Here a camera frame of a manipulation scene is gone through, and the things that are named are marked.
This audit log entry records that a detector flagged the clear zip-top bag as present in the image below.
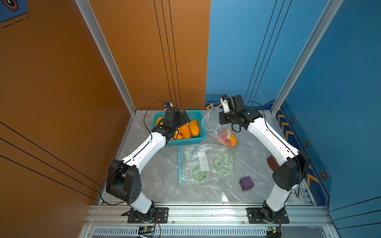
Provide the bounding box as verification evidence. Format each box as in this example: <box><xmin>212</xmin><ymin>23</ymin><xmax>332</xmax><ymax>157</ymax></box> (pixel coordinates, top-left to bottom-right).
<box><xmin>201</xmin><ymin>104</ymin><xmax>233</xmax><ymax>141</ymax></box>

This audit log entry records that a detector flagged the red pink mango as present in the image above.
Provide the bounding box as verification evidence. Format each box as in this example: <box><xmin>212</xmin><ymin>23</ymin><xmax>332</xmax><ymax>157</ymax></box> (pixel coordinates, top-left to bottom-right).
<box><xmin>215</xmin><ymin>132</ymin><xmax>231</xmax><ymax>146</ymax></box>

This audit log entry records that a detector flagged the large orange mango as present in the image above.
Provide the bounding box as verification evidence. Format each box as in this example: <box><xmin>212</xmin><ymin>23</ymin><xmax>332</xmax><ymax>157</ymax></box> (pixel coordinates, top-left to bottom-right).
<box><xmin>225</xmin><ymin>129</ymin><xmax>237</xmax><ymax>147</ymax></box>

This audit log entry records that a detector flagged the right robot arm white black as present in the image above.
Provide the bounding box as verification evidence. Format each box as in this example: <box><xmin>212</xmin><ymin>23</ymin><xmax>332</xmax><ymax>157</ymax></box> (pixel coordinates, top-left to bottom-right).
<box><xmin>219</xmin><ymin>94</ymin><xmax>311</xmax><ymax>223</ymax></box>

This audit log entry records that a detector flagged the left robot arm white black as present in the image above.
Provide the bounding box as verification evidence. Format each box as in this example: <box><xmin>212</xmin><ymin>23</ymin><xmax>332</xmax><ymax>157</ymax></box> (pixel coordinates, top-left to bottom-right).
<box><xmin>105</xmin><ymin>106</ymin><xmax>190</xmax><ymax>217</ymax></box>

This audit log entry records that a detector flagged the yellow mango left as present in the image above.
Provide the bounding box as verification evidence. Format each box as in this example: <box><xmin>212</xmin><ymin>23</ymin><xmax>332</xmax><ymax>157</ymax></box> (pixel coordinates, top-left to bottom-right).
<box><xmin>155</xmin><ymin>117</ymin><xmax>164</xmax><ymax>126</ymax></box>

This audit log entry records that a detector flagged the orange mango middle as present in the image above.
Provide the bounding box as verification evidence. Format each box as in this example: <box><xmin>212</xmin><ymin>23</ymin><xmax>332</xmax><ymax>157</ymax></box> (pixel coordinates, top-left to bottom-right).
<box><xmin>180</xmin><ymin>124</ymin><xmax>191</xmax><ymax>139</ymax></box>

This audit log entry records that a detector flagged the orange mango front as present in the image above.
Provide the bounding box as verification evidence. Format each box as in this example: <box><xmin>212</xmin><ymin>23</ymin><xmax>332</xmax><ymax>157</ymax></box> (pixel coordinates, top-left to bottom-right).
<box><xmin>171</xmin><ymin>134</ymin><xmax>183</xmax><ymax>140</ymax></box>

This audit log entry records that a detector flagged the orange mango back right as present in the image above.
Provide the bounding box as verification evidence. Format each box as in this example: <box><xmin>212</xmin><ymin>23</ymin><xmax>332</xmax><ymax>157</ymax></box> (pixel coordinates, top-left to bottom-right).
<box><xmin>189</xmin><ymin>120</ymin><xmax>200</xmax><ymax>137</ymax></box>

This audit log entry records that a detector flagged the teal plastic basket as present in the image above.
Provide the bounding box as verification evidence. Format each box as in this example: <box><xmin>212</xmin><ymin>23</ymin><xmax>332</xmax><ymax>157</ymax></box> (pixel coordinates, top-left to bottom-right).
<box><xmin>148</xmin><ymin>110</ymin><xmax>206</xmax><ymax>147</ymax></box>

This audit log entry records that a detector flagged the clear bags stack green print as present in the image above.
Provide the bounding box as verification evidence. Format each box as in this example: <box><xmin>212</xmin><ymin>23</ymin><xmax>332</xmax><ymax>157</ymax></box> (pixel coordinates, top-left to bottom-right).
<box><xmin>178</xmin><ymin>143</ymin><xmax>236</xmax><ymax>189</ymax></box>

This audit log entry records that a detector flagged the dark red box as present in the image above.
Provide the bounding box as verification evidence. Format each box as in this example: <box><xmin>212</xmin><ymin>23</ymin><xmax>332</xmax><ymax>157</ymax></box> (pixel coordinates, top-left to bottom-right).
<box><xmin>267</xmin><ymin>155</ymin><xmax>279</xmax><ymax>172</ymax></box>

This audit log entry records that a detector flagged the purple cube box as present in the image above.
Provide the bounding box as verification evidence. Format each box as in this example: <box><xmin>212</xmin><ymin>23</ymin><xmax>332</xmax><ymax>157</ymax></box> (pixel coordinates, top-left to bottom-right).
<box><xmin>239</xmin><ymin>176</ymin><xmax>255</xmax><ymax>191</ymax></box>

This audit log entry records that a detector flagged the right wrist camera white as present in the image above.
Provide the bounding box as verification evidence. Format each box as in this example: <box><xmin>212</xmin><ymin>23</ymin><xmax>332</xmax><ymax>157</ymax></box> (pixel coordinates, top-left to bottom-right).
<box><xmin>220</xmin><ymin>94</ymin><xmax>230</xmax><ymax>113</ymax></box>

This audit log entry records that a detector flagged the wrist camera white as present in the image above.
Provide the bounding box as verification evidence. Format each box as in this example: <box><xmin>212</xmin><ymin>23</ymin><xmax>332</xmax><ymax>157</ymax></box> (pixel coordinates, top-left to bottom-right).
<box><xmin>220</xmin><ymin>94</ymin><xmax>230</xmax><ymax>113</ymax></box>
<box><xmin>163</xmin><ymin>102</ymin><xmax>173</xmax><ymax>110</ymax></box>

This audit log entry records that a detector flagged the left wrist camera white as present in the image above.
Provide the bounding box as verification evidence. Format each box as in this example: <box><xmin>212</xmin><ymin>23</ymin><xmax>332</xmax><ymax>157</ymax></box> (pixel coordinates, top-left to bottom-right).
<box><xmin>163</xmin><ymin>102</ymin><xmax>173</xmax><ymax>110</ymax></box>

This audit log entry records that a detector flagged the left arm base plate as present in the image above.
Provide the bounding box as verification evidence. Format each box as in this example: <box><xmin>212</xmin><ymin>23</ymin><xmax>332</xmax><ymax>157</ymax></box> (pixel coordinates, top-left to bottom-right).
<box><xmin>128</xmin><ymin>207</ymin><xmax>169</xmax><ymax>224</ymax></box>

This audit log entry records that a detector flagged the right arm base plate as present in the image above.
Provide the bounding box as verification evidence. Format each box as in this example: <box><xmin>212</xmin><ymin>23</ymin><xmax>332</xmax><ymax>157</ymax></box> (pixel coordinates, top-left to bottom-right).
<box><xmin>246</xmin><ymin>207</ymin><xmax>290</xmax><ymax>225</ymax></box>

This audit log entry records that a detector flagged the aluminium rail front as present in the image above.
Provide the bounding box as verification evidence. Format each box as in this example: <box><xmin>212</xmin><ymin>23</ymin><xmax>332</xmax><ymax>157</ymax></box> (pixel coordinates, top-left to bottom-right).
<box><xmin>84</xmin><ymin>204</ymin><xmax>333</xmax><ymax>227</ymax></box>

